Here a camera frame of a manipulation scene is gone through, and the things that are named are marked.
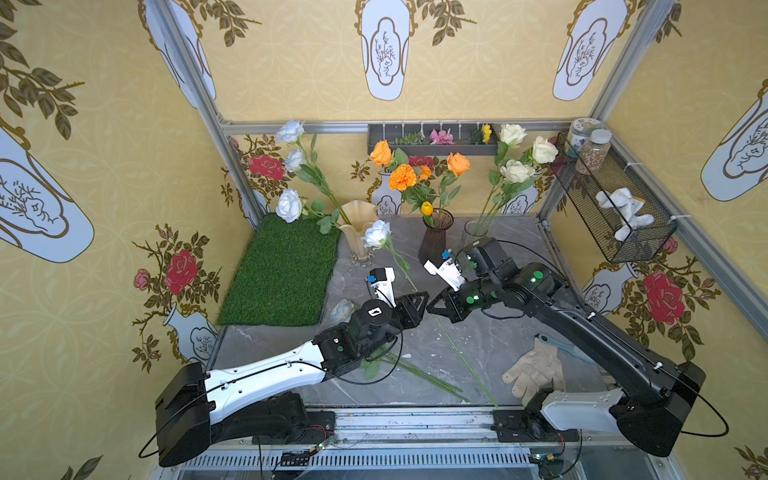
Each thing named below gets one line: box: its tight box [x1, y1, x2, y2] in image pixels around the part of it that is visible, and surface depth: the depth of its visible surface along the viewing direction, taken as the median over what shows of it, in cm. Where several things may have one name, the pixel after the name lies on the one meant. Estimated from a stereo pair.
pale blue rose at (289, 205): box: [276, 189, 303, 223], surface depth 75 cm
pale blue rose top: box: [284, 149, 337, 205], surface depth 85 cm
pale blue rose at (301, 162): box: [276, 120, 351, 226], surface depth 83 cm
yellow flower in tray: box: [482, 124, 493, 145], surface depth 89 cm
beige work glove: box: [502, 336, 566, 405], surface depth 83 cm
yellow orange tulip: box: [421, 201, 435, 228], surface depth 83 cm
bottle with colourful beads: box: [575, 129, 612, 176], surface depth 82 cm
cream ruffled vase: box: [339, 199, 378, 265], surface depth 99 cm
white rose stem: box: [475, 123, 559, 235], surface depth 83 cm
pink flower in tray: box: [430, 129, 455, 145], surface depth 90 cm
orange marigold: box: [389, 164, 417, 191], surface depth 75 cm
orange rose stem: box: [438, 152, 471, 211], surface depth 87 cm
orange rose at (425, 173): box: [419, 165, 432, 181], surface depth 87 cm
